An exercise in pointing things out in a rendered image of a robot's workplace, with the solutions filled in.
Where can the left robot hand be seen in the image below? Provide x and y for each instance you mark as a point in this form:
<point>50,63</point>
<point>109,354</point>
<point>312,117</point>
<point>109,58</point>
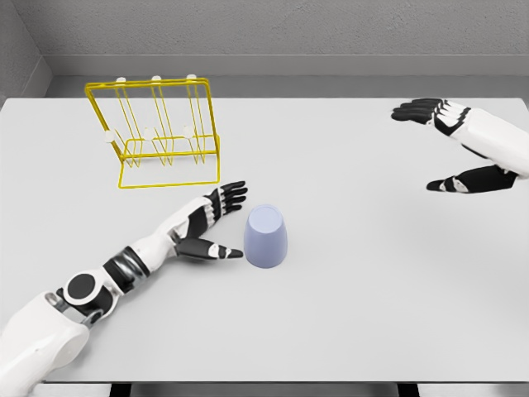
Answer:
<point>197,221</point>

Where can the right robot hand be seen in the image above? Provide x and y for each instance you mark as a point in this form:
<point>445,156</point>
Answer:
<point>479,128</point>

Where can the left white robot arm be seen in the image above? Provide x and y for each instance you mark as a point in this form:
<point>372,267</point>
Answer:
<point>82,289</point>

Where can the lavender cup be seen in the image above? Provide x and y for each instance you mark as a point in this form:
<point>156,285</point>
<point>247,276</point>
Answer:
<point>265,240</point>

